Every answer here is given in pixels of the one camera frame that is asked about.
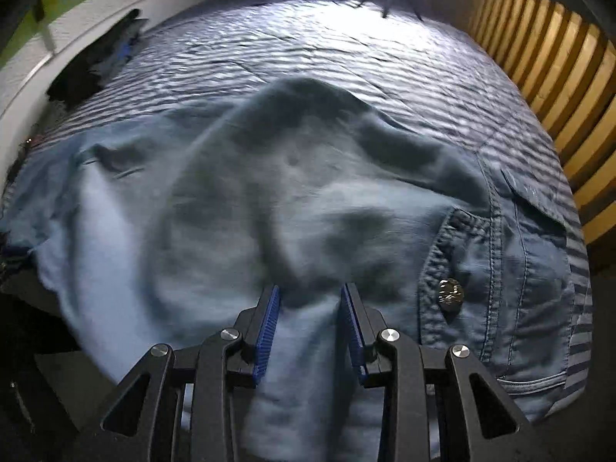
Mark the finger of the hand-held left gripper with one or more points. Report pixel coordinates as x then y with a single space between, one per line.
14 259

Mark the black and white post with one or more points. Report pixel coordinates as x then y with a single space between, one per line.
48 38

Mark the blue denim shirt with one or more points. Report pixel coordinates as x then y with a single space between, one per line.
288 178

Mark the black folded pants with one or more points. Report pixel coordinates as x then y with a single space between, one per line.
86 72

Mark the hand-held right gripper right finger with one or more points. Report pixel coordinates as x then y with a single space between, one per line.
353 332

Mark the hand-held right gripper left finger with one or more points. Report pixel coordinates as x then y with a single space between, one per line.
267 332

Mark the striped quilt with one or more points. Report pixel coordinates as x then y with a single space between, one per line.
337 57

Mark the wooden slatted bed rail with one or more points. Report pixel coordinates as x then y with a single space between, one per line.
553 67

